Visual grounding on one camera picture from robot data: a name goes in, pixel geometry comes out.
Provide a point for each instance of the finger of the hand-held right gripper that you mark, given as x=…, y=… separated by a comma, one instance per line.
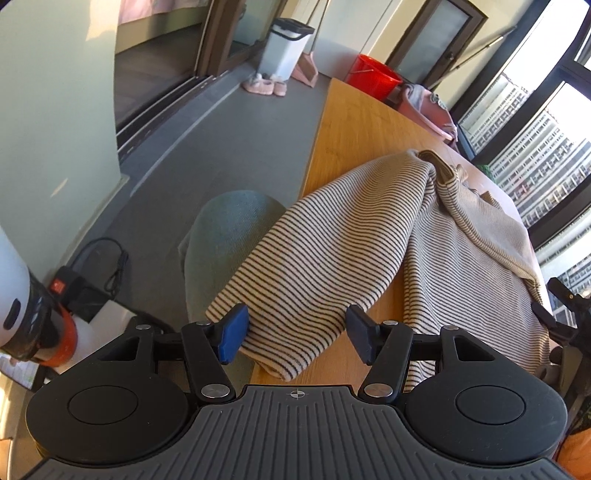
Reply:
x=563, y=290
x=551, y=321

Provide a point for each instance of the small green plant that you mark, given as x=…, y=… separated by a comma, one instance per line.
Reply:
x=485, y=170

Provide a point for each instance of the red bucket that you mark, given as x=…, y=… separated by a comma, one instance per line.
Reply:
x=371, y=76

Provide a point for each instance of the frosted glass door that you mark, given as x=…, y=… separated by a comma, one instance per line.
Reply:
x=434, y=39

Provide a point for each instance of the black power strip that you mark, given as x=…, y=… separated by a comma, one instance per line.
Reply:
x=76, y=290

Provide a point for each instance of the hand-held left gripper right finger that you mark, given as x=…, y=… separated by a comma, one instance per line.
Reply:
x=362, y=334

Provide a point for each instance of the mop pole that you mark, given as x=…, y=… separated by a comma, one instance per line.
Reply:
x=475, y=53

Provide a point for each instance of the pink dustpan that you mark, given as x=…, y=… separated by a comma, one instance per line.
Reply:
x=305, y=69

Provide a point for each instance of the pink slippers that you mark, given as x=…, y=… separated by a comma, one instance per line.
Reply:
x=265, y=85

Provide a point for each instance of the white and orange cylindrical device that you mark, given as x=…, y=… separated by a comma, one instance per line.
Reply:
x=21, y=295

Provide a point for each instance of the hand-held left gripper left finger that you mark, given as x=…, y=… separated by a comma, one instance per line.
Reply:
x=233, y=333

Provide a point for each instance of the green fabric chair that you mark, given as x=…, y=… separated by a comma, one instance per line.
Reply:
x=221, y=240

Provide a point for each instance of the beige striped sweater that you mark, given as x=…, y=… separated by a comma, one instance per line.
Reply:
x=351, y=230

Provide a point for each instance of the pink cloth bag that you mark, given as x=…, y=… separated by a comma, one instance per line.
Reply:
x=427, y=108

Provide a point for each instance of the white trash bin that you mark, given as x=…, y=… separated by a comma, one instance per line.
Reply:
x=284, y=48

